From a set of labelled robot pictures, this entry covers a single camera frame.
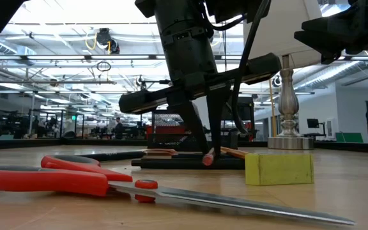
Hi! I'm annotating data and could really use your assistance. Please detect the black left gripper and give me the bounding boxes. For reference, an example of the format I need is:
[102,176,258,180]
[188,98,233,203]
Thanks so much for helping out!
[118,27,282,158]

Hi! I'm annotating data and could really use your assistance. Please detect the yellow block eraser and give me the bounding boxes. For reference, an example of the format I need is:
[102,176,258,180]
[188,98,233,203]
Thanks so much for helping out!
[244,153,316,187]

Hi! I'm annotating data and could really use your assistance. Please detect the red handled scissors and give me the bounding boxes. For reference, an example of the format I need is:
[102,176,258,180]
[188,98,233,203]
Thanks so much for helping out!
[0,154,357,227]

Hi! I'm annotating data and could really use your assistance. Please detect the black mesh desk organizer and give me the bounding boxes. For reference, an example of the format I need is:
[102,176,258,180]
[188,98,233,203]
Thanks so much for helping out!
[146,110,239,151]

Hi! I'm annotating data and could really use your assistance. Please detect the black mesh computer box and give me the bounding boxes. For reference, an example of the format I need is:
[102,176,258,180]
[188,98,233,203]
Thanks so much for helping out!
[222,96,256,142]

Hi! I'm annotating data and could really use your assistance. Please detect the pink sticky note pad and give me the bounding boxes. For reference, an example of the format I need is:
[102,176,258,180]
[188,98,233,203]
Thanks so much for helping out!
[143,148,180,160]

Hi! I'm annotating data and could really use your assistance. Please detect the white shade metal table lamp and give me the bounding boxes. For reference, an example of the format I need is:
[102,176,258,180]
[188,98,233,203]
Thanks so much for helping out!
[243,0,325,151]

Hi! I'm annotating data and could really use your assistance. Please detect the black computer monitor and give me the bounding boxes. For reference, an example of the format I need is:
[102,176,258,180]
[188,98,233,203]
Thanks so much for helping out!
[306,118,327,137]

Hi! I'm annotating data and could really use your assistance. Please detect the green board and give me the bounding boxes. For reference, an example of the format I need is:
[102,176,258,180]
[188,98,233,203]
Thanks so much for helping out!
[334,132,364,144]

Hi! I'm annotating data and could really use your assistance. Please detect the yellow hanging cord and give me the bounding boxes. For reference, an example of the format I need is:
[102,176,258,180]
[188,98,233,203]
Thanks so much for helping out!
[268,79,277,138]

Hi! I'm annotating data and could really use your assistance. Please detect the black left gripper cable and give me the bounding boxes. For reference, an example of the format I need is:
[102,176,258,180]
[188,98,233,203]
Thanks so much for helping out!
[231,0,272,135]

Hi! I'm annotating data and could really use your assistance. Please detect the black overhead camera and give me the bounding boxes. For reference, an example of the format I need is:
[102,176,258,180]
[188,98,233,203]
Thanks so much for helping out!
[95,27,121,56]

